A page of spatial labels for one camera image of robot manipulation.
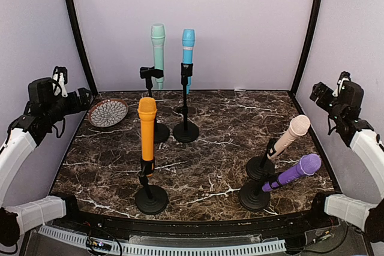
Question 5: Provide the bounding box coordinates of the blue microphone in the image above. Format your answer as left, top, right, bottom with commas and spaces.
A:
181, 29, 195, 94

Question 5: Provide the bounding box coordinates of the flower pattern ceramic plate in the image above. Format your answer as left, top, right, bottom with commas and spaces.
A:
88, 98, 129, 128

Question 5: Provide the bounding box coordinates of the mint green microphone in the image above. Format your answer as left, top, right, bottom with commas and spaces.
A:
151, 23, 166, 71

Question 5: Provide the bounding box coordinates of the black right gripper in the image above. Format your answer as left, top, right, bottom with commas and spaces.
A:
311, 82, 345, 122

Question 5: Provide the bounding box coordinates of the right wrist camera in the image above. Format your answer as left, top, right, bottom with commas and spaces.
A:
332, 71, 351, 97

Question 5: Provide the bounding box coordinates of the black frame post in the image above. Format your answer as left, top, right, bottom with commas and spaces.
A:
65, 0, 98, 96
290, 0, 322, 98

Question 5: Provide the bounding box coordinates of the black stand of blue microphone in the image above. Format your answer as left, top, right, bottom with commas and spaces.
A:
173, 63, 199, 143

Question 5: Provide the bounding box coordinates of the black stand of mint microphone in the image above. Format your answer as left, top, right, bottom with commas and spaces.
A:
138, 67, 170, 143

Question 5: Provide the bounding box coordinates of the purple microphone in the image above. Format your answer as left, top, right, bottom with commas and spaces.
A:
262, 153, 322, 192

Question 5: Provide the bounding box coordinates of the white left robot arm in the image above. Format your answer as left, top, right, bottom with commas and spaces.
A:
1, 77, 92, 247

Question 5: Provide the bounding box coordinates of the black stand of purple microphone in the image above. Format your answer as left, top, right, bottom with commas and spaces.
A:
238, 173, 282, 212

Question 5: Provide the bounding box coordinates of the black stand of beige microphone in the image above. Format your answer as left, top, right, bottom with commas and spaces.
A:
245, 138, 281, 181

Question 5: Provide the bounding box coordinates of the orange microphone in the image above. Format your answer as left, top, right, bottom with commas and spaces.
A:
138, 112, 155, 176

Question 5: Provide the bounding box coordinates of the black front rail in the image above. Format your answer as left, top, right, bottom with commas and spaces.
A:
59, 209, 325, 240

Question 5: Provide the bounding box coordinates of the black stand of orange microphone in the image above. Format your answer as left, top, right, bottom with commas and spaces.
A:
134, 159, 169, 215

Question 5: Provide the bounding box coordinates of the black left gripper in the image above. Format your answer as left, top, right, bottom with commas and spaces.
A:
45, 88, 92, 124

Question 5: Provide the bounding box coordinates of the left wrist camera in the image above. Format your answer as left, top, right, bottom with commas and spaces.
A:
52, 66, 68, 98

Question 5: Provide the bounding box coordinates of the beige microphone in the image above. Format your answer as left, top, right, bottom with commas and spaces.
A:
267, 115, 311, 159

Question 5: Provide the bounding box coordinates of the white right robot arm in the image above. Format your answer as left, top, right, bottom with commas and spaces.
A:
306, 78, 383, 243

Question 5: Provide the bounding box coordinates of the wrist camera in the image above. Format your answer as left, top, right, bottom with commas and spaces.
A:
52, 66, 68, 98
332, 71, 351, 97

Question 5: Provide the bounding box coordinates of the left black frame post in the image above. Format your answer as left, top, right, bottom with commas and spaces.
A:
65, 0, 98, 96

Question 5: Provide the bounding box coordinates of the right black frame post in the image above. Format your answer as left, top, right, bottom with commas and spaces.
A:
290, 0, 322, 98

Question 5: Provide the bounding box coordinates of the white slotted cable duct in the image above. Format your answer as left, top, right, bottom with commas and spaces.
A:
38, 225, 286, 255

